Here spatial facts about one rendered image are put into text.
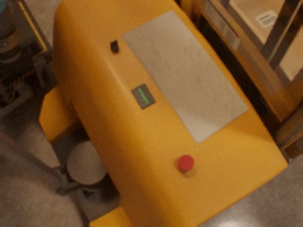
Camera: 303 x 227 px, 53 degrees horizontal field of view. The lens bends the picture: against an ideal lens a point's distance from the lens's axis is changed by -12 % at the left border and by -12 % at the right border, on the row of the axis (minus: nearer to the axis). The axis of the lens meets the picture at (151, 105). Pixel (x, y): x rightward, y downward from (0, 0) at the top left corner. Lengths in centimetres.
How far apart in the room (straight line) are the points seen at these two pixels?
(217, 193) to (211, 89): 27
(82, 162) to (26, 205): 63
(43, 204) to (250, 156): 122
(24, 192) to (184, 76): 121
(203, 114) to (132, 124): 18
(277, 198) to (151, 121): 112
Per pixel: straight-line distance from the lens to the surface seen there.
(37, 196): 181
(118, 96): 88
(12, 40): 97
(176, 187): 81
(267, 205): 179
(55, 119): 148
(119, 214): 132
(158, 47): 93
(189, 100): 86
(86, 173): 129
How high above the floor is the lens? 168
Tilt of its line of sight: 68 degrees down
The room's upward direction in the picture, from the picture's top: 2 degrees counter-clockwise
